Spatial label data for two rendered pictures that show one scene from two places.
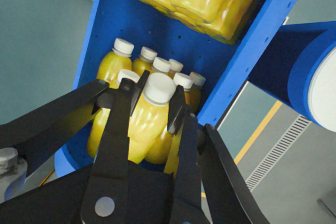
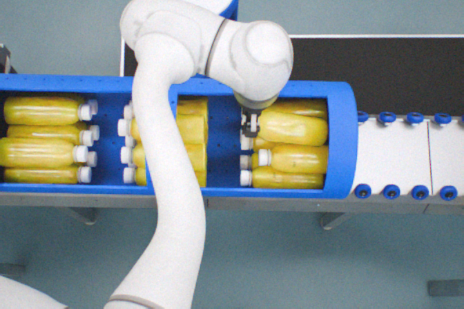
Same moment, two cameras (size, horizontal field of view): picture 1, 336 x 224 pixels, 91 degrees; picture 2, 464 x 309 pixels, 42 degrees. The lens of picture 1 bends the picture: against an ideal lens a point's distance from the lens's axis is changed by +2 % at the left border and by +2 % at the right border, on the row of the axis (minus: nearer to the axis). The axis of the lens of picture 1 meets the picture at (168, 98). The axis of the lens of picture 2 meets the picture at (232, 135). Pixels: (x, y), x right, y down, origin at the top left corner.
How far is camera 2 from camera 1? 1.14 m
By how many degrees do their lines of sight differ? 20
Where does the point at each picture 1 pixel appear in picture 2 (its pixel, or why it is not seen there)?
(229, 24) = (199, 105)
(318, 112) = not seen: outside the picture
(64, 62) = not seen: outside the picture
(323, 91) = (210, 7)
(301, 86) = not seen: hidden behind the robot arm
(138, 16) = (217, 183)
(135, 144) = (293, 123)
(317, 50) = not seen: hidden behind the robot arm
